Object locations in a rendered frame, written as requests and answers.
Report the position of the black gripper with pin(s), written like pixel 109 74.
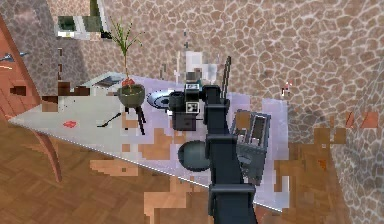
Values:
pixel 182 121

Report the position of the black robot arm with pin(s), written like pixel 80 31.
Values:
pixel 224 186

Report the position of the dark grey bowl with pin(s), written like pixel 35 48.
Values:
pixel 192 156

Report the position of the dark blue plate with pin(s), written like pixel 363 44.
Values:
pixel 157 99

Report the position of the green house plant in pot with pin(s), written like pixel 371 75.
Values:
pixel 131 96

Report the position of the white blocky thing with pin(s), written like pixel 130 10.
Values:
pixel 196 65

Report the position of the black spoon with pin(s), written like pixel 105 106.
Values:
pixel 109 122

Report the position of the grey toaster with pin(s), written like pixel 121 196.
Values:
pixel 255 146

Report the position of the grey flat slab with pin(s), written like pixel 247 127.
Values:
pixel 107 81

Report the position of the pale white table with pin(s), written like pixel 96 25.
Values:
pixel 83 113

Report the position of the small red white bottle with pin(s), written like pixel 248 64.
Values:
pixel 286 88

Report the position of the small red flat thing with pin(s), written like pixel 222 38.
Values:
pixel 70 124

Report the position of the dark brown wooden chair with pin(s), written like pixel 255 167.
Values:
pixel 68 90

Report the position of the window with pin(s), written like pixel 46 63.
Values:
pixel 80 21

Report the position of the brown wooden door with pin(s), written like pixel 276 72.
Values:
pixel 13 83

